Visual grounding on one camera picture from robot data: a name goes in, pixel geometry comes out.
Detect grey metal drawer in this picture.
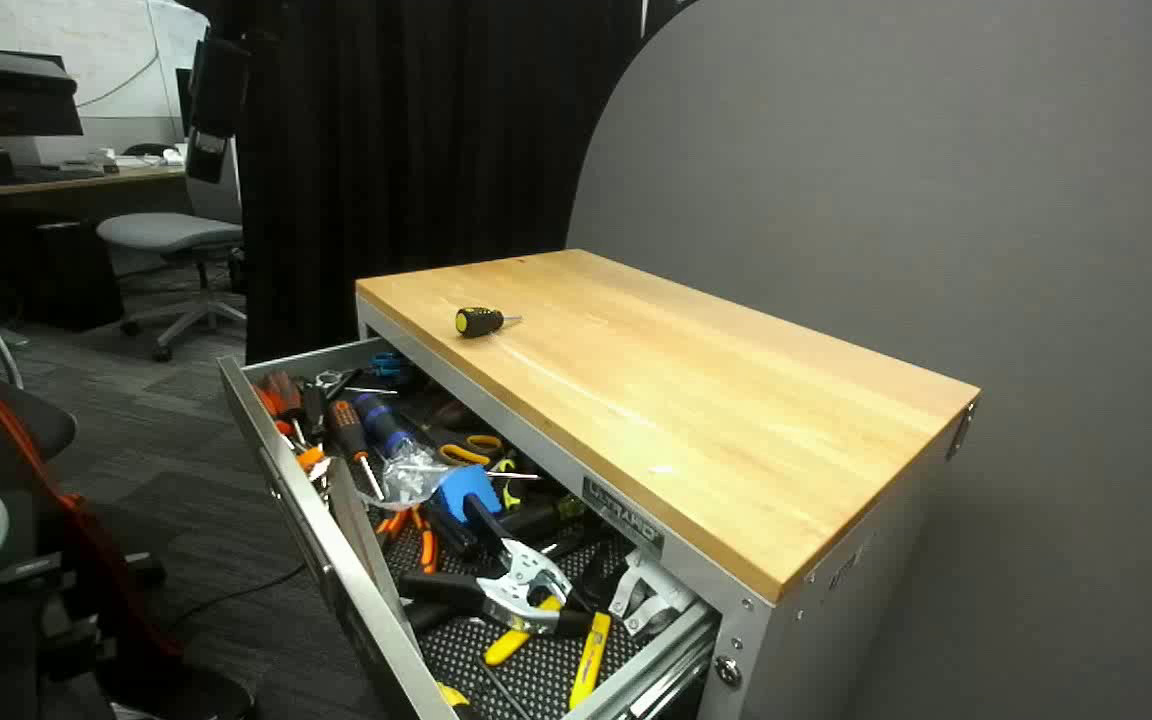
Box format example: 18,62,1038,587
221,339,718,720

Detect red handled tool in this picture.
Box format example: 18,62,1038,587
261,373,306,446

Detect grey metal tool cabinet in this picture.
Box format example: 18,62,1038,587
352,243,986,720

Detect yellow handled tool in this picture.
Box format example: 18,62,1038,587
486,597,566,670

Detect blue handled screwdriver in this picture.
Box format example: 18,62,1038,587
352,395,416,462

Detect black curtain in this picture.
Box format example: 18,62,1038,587
182,0,694,362

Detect yellow handled pliers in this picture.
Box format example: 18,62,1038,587
567,611,612,707

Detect red orange cable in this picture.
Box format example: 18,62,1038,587
0,373,190,666

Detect brown handled screwdriver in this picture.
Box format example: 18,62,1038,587
328,395,384,501

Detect wooden cabinet top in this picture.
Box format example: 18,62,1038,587
356,249,976,602

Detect blue plastic tool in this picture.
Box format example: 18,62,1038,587
437,465,500,524

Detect black computer monitor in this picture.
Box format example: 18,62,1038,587
0,48,81,135

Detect black yellow stubby screwdriver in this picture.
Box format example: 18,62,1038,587
458,307,508,339

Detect white black spring clamp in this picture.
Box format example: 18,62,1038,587
463,501,574,632

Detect orange handled pliers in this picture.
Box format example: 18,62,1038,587
371,508,442,577

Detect dark wooden desk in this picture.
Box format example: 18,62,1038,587
0,174,183,332

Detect grey office chair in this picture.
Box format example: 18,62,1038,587
98,143,249,362

